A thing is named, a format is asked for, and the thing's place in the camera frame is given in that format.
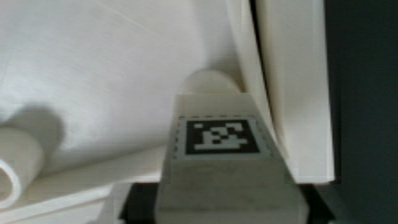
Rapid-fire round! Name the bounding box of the white square table top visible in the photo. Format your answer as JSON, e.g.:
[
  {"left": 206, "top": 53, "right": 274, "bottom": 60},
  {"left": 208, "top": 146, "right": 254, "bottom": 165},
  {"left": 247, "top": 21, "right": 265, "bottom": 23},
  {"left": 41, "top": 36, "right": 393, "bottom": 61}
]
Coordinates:
[{"left": 0, "top": 0, "right": 336, "bottom": 224}]

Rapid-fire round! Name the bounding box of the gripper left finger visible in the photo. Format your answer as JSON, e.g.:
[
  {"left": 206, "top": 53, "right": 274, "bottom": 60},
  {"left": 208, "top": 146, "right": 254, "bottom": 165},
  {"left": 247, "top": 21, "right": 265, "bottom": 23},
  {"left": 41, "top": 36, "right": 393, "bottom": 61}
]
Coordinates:
[{"left": 103, "top": 182, "right": 158, "bottom": 224}]

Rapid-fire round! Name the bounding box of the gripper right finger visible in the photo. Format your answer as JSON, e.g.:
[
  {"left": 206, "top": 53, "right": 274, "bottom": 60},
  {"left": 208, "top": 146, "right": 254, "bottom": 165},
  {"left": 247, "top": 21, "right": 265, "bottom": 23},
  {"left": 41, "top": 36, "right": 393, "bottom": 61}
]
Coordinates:
[{"left": 299, "top": 184, "right": 336, "bottom": 224}]

